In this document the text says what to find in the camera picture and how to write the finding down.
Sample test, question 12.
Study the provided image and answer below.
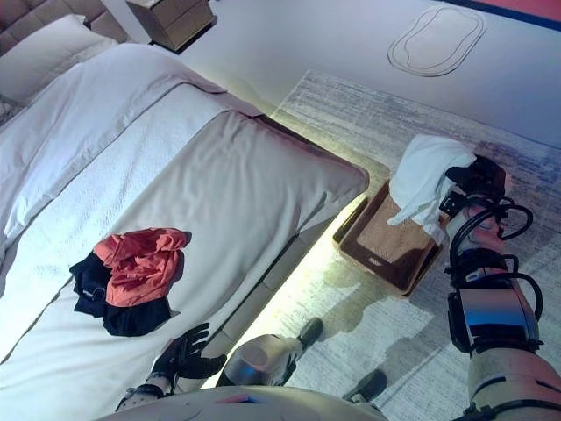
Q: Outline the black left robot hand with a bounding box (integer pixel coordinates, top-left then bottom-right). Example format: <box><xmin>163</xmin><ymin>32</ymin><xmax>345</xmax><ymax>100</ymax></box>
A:
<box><xmin>153</xmin><ymin>321</ymin><xmax>229</xmax><ymax>383</ymax></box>

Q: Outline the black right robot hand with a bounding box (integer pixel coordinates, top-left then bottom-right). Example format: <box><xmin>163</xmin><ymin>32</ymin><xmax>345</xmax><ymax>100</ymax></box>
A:
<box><xmin>439</xmin><ymin>152</ymin><xmax>508</xmax><ymax>217</ymax></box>

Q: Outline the white garment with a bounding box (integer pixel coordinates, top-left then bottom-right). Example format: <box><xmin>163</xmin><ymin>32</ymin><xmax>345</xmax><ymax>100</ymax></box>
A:
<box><xmin>387</xmin><ymin>133</ymin><xmax>478</xmax><ymax>243</ymax></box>

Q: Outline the black garment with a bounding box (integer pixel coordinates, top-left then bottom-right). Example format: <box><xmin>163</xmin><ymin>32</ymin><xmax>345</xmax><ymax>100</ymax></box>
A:
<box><xmin>68</xmin><ymin>249</ymin><xmax>181</xmax><ymax>338</ymax></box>

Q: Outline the orange garment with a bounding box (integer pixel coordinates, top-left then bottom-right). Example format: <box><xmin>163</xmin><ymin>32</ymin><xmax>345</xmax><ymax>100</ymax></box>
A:
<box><xmin>94</xmin><ymin>226</ymin><xmax>193</xmax><ymax>308</ymax></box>

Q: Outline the woven wicker basket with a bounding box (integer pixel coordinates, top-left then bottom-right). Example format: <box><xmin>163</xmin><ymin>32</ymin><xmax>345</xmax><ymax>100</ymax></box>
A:
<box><xmin>331</xmin><ymin>178</ymin><xmax>444</xmax><ymax>300</ymax></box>

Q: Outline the bed with white bedding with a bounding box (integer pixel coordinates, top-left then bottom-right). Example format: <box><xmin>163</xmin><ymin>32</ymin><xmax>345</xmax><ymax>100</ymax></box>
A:
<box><xmin>0</xmin><ymin>109</ymin><xmax>372</xmax><ymax>421</ymax></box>

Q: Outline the silver left robot leg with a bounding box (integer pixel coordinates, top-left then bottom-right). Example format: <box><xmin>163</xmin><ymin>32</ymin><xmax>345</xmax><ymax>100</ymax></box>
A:
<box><xmin>217</xmin><ymin>317</ymin><xmax>326</xmax><ymax>389</ymax></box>

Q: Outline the grey robot torso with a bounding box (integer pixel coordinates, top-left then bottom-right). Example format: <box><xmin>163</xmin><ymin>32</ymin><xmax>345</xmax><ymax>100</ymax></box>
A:
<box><xmin>94</xmin><ymin>384</ymin><xmax>389</xmax><ymax>421</ymax></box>

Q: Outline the grey streaked rug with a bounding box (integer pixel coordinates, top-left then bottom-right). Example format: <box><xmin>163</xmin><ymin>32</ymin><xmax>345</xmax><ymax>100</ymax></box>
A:
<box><xmin>227</xmin><ymin>68</ymin><xmax>561</xmax><ymax>421</ymax></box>

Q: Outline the white textured duvet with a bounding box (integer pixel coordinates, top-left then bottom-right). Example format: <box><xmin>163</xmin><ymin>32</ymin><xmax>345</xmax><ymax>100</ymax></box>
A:
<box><xmin>0</xmin><ymin>41</ymin><xmax>266</xmax><ymax>365</ymax></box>

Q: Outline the grey patterned cushion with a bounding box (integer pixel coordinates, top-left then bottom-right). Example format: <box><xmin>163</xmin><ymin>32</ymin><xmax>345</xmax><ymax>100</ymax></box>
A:
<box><xmin>0</xmin><ymin>93</ymin><xmax>22</xmax><ymax>128</ymax></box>

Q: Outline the white pillow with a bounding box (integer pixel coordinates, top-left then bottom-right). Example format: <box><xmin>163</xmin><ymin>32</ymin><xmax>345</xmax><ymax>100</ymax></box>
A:
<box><xmin>0</xmin><ymin>14</ymin><xmax>120</xmax><ymax>105</ymax></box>

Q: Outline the brown wooden nightstand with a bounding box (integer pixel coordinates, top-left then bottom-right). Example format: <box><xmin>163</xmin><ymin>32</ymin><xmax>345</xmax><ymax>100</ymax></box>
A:
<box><xmin>125</xmin><ymin>0</ymin><xmax>219</xmax><ymax>54</ymax></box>

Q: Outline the beige tufted headboard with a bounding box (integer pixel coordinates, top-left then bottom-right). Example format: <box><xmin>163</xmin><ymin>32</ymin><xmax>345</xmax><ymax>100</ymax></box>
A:
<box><xmin>0</xmin><ymin>0</ymin><xmax>129</xmax><ymax>58</ymax></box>

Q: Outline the beige upholstered bed frame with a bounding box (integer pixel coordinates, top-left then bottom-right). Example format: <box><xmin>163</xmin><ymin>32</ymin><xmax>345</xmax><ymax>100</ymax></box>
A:
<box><xmin>199</xmin><ymin>111</ymin><xmax>373</xmax><ymax>389</ymax></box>

